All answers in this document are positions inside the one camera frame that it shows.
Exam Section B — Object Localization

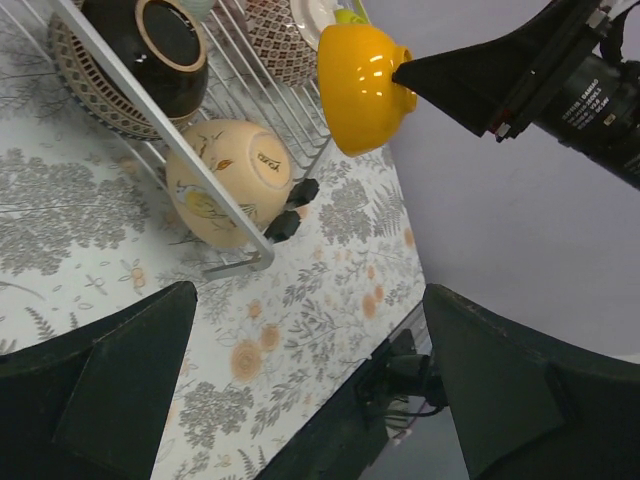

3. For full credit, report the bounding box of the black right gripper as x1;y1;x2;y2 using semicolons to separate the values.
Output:
392;1;639;188

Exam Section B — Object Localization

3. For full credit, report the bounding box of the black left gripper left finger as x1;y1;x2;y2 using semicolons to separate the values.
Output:
1;281;197;479

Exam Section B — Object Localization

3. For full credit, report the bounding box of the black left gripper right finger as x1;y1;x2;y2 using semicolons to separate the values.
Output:
423;284;639;479

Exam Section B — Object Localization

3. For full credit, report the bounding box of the yellow bowl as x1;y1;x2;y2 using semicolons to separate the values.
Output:
317;23;417;157

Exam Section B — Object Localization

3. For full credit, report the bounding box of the brown patterned white bowl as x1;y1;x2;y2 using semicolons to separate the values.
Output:
245;0;339;88

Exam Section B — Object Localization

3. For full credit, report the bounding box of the beige ceramic bowl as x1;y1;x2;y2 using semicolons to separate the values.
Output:
166;119;293;249

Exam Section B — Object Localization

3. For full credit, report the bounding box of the lime green bowl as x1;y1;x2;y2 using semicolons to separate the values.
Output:
334;8;369;24

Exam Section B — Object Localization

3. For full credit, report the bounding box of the floral table mat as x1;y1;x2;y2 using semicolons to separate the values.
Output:
1;1;425;479

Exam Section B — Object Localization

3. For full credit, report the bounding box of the pale green bowl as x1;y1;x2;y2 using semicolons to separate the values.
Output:
180;0;215;21

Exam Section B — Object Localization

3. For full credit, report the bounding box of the black patterned bowl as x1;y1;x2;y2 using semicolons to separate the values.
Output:
48;0;209;141

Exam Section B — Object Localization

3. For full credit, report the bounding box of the silver wire dish rack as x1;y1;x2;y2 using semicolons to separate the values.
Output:
1;1;330;277

